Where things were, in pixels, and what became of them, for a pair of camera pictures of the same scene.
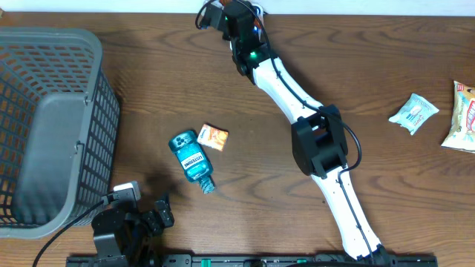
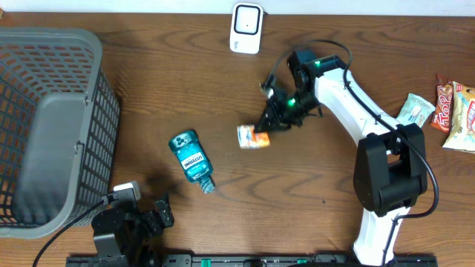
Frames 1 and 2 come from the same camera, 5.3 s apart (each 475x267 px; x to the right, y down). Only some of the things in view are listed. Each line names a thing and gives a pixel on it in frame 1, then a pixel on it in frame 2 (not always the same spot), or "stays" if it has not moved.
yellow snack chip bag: x=461 y=135 stays
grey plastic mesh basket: x=59 y=129 stays
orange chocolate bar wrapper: x=225 y=1 → x=441 y=117
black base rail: x=254 y=260 stays
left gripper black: x=155 y=224 stays
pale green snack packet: x=413 y=114 stays
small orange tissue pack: x=212 y=137 → x=249 y=139
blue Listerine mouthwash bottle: x=193 y=160 stays
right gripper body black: x=234 y=47 → x=288 y=107
